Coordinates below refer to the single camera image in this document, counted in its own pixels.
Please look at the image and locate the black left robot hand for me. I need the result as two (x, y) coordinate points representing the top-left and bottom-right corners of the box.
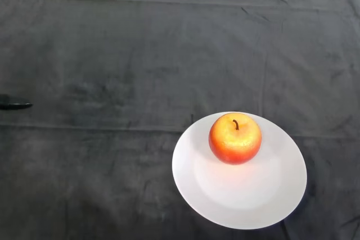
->
(0, 94), (33, 111)

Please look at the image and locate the red yellow apple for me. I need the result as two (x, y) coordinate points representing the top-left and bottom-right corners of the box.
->
(208, 112), (263, 166)

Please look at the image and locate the white round plate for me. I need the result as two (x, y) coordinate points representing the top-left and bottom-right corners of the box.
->
(172, 111), (308, 230)

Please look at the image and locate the black cloth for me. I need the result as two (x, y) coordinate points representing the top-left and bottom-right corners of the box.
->
(0, 0), (360, 240)

